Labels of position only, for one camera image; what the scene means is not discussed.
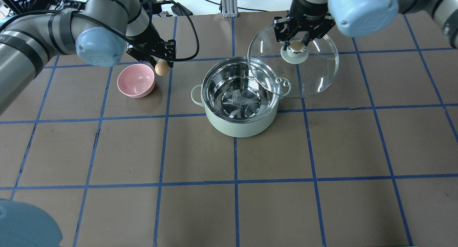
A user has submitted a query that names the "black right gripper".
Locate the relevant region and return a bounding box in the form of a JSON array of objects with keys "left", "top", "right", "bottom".
[{"left": 273, "top": 4, "right": 336, "bottom": 51}]

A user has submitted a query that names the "glass pot lid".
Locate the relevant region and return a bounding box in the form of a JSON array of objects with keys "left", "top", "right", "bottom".
[{"left": 247, "top": 25, "right": 339, "bottom": 98}]

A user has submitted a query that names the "pink bowl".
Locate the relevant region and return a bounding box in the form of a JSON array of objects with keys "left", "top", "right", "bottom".
[{"left": 117, "top": 64, "right": 156, "bottom": 98}]

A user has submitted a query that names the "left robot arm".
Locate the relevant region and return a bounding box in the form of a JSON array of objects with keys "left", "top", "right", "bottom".
[{"left": 0, "top": 0, "right": 177, "bottom": 113}]

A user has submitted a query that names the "black power adapter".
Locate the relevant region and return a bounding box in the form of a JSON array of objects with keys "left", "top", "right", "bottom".
[{"left": 171, "top": 3, "right": 193, "bottom": 16}]

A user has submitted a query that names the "mint green pot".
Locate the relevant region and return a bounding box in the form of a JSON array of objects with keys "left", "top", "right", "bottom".
[{"left": 190, "top": 57, "right": 291, "bottom": 138}]

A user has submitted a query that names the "brown egg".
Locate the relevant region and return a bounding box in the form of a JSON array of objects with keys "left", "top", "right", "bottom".
[{"left": 154, "top": 59, "right": 171, "bottom": 76}]

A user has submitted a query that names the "aluminium frame post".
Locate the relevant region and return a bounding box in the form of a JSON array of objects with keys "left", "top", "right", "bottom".
[{"left": 220, "top": 0, "right": 239, "bottom": 18}]

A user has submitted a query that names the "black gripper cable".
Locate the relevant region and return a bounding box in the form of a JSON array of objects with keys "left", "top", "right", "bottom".
[{"left": 72, "top": 0, "right": 200, "bottom": 62}]

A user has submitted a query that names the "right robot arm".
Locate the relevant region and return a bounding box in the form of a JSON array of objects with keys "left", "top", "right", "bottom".
[{"left": 273, "top": 0, "right": 457, "bottom": 48}]

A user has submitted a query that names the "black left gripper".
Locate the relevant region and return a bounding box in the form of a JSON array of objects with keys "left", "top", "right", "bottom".
[{"left": 126, "top": 38, "right": 176, "bottom": 68}]

